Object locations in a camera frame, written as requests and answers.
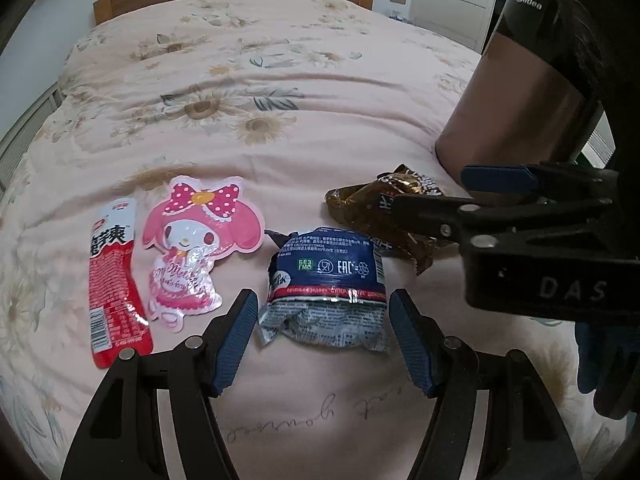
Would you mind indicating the pink cartoon character snack packet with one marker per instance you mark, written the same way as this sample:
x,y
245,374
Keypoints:
x,y
192,245

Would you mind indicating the brown and black electric kettle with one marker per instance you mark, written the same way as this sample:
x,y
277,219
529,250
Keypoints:
x,y
505,85

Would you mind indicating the white slatted panel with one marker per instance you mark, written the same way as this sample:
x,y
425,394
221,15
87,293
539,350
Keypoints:
x,y
600,135
25,135

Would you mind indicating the white wardrobe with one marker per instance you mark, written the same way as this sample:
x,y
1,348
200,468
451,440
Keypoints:
x,y
450,0

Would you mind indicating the person's right hand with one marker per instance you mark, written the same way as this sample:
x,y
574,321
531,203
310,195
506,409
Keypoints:
x,y
605,360

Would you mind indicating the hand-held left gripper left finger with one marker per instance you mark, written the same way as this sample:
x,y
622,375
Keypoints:
x,y
235,345

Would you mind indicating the long red snack packet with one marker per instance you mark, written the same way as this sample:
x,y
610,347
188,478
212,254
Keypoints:
x,y
112,285

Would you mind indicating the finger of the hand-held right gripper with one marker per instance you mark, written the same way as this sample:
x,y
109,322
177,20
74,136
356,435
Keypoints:
x,y
500,178
425,215

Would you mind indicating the blue grey snack packet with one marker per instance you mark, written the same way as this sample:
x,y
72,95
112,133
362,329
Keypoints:
x,y
327,290

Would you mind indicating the brown gold snack packet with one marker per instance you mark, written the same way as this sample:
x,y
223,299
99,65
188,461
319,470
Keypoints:
x,y
370,205

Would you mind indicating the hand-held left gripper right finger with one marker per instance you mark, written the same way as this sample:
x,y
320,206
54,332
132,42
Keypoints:
x,y
415,345

